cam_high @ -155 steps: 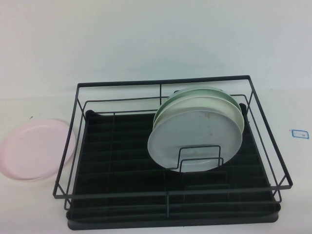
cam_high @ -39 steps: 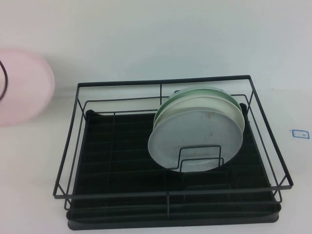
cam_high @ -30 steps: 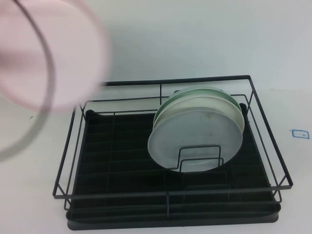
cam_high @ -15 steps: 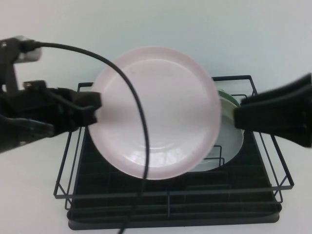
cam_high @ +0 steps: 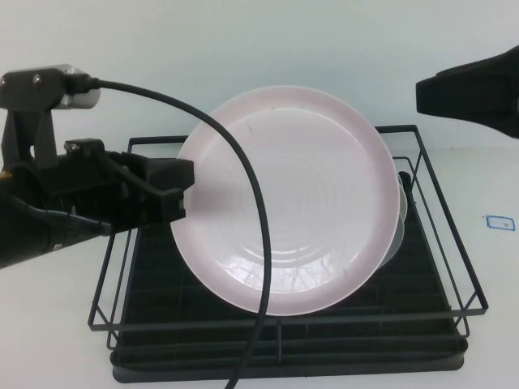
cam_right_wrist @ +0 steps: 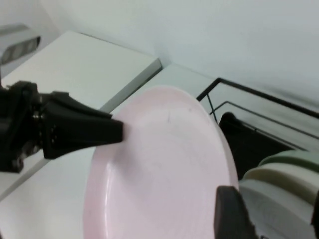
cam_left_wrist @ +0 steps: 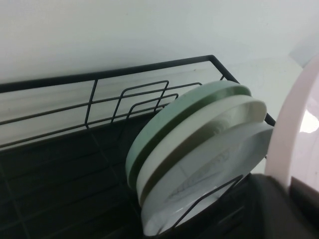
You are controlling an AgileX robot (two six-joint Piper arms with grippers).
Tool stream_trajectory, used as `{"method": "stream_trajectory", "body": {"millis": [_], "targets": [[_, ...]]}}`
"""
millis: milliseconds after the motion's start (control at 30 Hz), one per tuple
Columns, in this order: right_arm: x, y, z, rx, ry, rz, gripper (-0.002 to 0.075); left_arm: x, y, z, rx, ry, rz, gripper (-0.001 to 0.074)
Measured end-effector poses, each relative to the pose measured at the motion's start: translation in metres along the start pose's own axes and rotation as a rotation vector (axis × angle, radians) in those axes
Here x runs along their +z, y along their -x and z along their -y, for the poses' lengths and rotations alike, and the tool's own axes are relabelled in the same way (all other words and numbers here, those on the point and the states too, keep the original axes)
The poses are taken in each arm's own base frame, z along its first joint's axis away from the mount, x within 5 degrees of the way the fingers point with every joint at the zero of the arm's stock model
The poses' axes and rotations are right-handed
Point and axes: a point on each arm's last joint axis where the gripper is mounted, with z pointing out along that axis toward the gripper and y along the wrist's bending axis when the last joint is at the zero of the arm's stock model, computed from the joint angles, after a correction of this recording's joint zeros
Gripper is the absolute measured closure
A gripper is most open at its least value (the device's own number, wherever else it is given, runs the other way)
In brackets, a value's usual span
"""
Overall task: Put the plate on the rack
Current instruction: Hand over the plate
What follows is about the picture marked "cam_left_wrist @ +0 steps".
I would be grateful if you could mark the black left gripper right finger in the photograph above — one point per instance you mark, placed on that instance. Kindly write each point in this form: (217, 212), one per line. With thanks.
(305, 214)

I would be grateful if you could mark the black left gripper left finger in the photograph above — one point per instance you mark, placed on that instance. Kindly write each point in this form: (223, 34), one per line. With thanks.
(269, 211)

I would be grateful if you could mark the pink plate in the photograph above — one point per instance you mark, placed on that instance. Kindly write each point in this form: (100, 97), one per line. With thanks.
(284, 124)

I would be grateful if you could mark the white plate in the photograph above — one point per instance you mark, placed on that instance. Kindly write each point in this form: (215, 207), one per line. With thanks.
(199, 169)

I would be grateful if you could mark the cream plate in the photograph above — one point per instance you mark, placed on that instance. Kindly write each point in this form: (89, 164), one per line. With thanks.
(239, 105)

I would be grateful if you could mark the green plate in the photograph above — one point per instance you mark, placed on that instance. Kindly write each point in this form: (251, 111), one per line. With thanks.
(159, 119)

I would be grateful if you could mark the black plastic drip tray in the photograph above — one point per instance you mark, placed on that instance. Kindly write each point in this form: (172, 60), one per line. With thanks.
(62, 186)

